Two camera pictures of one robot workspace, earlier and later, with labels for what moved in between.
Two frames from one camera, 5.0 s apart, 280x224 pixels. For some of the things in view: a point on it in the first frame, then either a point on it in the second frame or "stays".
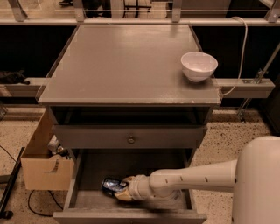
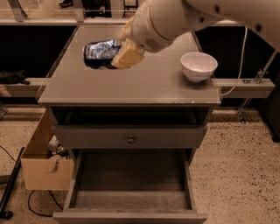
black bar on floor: [4, 213] stays
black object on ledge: [13, 77] stays
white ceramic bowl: [199, 66] stays
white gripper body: [136, 186] → [142, 32]
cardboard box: [41, 170] stays
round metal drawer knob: [130, 140] stays
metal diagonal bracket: [262, 72] stays
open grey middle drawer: [85, 201] stays
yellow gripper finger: [123, 195] → [128, 56]
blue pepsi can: [109, 185] → [101, 53]
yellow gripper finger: [129, 178] → [125, 33]
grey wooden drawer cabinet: [119, 97] stays
